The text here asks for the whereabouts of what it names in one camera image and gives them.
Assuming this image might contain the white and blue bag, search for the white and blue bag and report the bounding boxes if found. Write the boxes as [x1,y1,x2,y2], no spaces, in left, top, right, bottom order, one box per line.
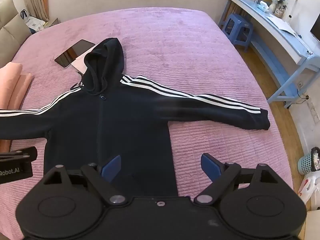
[20,9,45,34]

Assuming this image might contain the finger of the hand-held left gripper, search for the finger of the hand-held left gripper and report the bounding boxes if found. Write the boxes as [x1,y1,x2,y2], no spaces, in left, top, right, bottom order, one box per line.
[0,147,38,165]

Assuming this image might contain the white papers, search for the white papers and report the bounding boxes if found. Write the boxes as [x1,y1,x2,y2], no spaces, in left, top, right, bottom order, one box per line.
[266,15,297,35]

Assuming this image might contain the dark navy white-striped hoodie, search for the dark navy white-striped hoodie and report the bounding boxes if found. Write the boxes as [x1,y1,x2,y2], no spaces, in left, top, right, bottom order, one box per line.
[0,37,270,198]

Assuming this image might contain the folded pink cloth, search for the folded pink cloth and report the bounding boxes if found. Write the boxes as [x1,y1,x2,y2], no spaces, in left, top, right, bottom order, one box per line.
[71,44,98,73]

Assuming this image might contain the mesh waste basket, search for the mesh waste basket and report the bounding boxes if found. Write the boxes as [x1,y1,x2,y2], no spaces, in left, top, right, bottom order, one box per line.
[298,147,320,176]

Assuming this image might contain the cardboard box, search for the cardboard box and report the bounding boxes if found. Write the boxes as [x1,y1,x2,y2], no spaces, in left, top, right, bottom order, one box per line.
[304,210,320,240]

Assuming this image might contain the white plastic bag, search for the white plastic bag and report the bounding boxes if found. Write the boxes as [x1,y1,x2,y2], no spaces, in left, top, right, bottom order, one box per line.
[297,172,320,205]

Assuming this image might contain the purple quilted bed blanket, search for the purple quilted bed blanket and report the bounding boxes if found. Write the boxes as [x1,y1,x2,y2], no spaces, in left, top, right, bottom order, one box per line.
[0,6,294,240]

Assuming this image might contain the blue plaid folded cloth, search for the blue plaid folded cloth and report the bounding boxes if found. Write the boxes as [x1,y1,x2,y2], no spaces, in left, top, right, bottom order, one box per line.
[54,39,96,68]

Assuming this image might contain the black monitor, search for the black monitor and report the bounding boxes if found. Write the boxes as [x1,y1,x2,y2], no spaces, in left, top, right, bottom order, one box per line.
[310,12,320,43]

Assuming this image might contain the white power strip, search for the white power strip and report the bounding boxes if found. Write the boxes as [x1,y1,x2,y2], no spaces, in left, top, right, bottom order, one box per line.
[309,101,320,125]

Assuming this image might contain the blue plastic stool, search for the blue plastic stool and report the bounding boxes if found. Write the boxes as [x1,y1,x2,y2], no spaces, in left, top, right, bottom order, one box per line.
[221,13,254,53]

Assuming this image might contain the light blue desk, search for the light blue desk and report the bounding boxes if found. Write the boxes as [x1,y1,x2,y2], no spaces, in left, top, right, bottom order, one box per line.
[217,0,320,109]

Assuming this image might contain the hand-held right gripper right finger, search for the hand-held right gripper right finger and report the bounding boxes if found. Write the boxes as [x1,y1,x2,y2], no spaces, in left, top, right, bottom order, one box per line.
[192,152,277,206]

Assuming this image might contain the vase of white flowers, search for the vase of white flowers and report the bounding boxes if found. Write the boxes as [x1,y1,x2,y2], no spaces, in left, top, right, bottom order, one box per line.
[269,0,290,15]

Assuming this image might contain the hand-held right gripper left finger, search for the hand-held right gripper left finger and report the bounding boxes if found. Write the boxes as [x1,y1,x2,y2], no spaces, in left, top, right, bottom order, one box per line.
[44,154,131,206]

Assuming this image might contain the beige padded headboard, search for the beige padded headboard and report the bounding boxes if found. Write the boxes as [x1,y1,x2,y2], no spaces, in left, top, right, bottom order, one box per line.
[0,0,32,68]

